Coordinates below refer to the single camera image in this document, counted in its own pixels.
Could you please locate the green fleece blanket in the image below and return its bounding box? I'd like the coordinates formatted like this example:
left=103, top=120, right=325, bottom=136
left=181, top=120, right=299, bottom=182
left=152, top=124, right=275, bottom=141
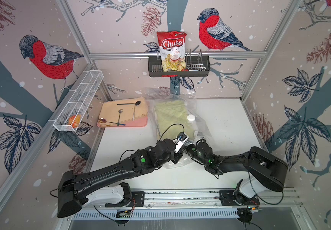
left=153, top=100, right=196, bottom=140

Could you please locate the clear plastic vacuum bag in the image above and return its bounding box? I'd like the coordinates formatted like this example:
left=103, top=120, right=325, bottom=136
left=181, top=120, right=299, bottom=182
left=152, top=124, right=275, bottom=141
left=144, top=87, right=214, bottom=169

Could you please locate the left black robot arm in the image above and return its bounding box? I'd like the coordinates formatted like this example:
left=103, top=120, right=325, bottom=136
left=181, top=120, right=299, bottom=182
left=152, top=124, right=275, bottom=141
left=57, top=139, right=185, bottom=218

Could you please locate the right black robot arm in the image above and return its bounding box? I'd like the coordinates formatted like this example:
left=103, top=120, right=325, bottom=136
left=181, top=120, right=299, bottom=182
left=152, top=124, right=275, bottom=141
left=183, top=139, right=288, bottom=205

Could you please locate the red Chuba chips bag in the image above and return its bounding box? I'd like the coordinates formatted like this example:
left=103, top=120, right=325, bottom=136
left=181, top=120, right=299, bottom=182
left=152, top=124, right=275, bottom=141
left=157, top=31, right=187, bottom=72

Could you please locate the pink tray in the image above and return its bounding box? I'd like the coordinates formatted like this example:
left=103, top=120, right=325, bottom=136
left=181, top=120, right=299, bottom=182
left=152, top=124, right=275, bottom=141
left=97, top=100, right=150, bottom=128

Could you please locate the black spoon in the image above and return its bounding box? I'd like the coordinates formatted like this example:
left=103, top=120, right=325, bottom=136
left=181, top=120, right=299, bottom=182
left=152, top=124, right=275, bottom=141
left=117, top=100, right=141, bottom=106

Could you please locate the small silver spoon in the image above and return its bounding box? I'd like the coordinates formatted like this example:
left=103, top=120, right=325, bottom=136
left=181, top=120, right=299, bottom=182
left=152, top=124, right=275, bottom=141
left=117, top=109, right=123, bottom=126

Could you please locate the beige wooden cutting board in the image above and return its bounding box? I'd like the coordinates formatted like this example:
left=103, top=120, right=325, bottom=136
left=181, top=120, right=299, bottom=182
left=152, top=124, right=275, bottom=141
left=99, top=97, right=149, bottom=125

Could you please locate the right circuit board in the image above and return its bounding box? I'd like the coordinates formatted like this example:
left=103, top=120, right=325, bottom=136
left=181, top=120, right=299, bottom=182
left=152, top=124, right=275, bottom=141
left=237, top=206, right=262, bottom=215

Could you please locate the circuit board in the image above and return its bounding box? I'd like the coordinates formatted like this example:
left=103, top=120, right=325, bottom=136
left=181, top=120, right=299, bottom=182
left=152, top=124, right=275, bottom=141
left=237, top=206, right=262, bottom=215
left=116, top=210, right=133, bottom=219

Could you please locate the left circuit board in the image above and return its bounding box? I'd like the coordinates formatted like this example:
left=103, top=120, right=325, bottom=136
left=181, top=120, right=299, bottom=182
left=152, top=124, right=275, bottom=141
left=116, top=210, right=133, bottom=219

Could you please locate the orange item in basket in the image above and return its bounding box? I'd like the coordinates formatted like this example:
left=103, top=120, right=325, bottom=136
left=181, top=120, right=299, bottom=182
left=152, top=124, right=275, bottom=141
left=67, top=115, right=81, bottom=129

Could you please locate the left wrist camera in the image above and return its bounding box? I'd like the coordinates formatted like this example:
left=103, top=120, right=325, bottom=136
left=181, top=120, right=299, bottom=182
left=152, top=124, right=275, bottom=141
left=173, top=132, right=188, bottom=153

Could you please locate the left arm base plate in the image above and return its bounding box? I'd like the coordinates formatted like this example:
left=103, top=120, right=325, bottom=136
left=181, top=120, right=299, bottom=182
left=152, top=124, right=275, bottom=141
left=105, top=191, right=145, bottom=208

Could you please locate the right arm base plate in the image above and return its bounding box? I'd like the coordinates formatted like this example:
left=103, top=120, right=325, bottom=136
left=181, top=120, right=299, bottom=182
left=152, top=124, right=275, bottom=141
left=219, top=189, right=260, bottom=206

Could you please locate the silver white-handled spoon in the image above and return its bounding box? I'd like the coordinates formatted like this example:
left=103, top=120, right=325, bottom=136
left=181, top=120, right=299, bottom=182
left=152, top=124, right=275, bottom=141
left=132, top=104, right=137, bottom=121

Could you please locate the dark grey wall rack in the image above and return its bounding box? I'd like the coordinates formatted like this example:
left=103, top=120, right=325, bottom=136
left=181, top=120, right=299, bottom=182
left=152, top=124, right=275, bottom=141
left=148, top=51, right=210, bottom=78

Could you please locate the white wire basket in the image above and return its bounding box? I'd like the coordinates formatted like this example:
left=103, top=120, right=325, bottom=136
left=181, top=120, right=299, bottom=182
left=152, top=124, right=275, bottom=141
left=53, top=70, right=104, bottom=132

